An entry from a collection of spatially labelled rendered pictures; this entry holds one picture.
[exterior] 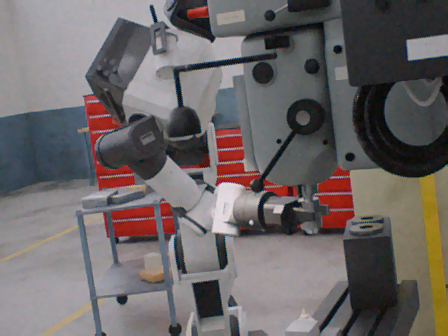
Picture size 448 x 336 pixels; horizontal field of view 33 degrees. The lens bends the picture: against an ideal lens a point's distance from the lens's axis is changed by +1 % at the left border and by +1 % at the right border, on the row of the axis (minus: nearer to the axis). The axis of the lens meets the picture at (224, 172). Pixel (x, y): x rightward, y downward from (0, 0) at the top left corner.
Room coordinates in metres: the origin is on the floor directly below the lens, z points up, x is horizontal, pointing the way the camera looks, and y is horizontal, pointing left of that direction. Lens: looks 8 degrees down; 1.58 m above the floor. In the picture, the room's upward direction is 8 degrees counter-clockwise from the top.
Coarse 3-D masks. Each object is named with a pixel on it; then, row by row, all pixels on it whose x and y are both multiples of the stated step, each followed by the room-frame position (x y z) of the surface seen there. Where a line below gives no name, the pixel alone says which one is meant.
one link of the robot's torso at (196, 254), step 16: (208, 128) 2.30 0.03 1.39; (208, 144) 2.27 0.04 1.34; (192, 176) 2.29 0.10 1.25; (208, 176) 2.25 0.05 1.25; (176, 240) 2.28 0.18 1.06; (192, 240) 2.24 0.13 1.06; (208, 240) 2.24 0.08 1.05; (224, 240) 2.26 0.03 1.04; (176, 256) 2.26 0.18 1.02; (192, 256) 2.24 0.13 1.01; (208, 256) 2.24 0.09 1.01; (224, 256) 2.25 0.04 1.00; (192, 272) 2.27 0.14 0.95
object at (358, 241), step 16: (352, 224) 2.02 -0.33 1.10; (368, 224) 1.96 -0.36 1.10; (384, 224) 1.98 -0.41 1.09; (352, 240) 1.88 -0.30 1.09; (368, 240) 1.87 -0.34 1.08; (384, 240) 1.86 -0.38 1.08; (352, 256) 1.88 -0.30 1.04; (368, 256) 1.87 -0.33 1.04; (384, 256) 1.86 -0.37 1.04; (352, 272) 1.88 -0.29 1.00; (368, 272) 1.87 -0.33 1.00; (384, 272) 1.87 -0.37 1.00; (352, 288) 1.89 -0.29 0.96; (368, 288) 1.88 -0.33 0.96; (384, 288) 1.87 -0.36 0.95; (352, 304) 1.89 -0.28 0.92; (368, 304) 1.88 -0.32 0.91; (384, 304) 1.87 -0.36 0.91
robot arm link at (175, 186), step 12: (168, 168) 1.92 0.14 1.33; (180, 168) 1.96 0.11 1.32; (156, 180) 1.91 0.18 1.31; (168, 180) 1.92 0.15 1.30; (180, 180) 1.94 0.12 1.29; (192, 180) 1.98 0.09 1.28; (168, 192) 1.93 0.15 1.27; (180, 192) 1.94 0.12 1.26; (192, 192) 1.96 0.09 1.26; (180, 204) 1.95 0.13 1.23; (192, 204) 1.96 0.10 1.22; (180, 216) 1.98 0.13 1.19; (192, 228) 1.94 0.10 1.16; (204, 228) 1.94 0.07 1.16
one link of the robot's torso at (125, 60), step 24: (120, 24) 2.06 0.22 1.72; (120, 48) 2.02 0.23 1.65; (144, 48) 2.01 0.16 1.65; (192, 48) 2.00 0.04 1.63; (96, 72) 1.99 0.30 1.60; (120, 72) 1.98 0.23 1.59; (144, 72) 1.97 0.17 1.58; (192, 72) 1.96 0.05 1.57; (216, 72) 2.03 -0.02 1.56; (96, 96) 2.08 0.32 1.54; (120, 96) 2.00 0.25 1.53; (144, 96) 1.94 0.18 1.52; (168, 96) 1.93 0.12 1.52; (192, 96) 1.95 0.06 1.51; (120, 120) 2.04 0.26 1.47; (168, 144) 2.14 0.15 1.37; (192, 144) 2.14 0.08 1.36
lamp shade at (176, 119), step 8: (176, 112) 1.58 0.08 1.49; (184, 112) 1.58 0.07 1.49; (192, 112) 1.59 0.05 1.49; (168, 120) 1.59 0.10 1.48; (176, 120) 1.58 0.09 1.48; (184, 120) 1.57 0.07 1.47; (192, 120) 1.58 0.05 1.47; (168, 128) 1.59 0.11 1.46; (176, 128) 1.57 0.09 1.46; (184, 128) 1.57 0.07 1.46; (192, 128) 1.58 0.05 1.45; (200, 128) 1.60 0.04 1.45; (168, 136) 1.60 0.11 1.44; (176, 136) 1.58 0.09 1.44; (184, 136) 1.57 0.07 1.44
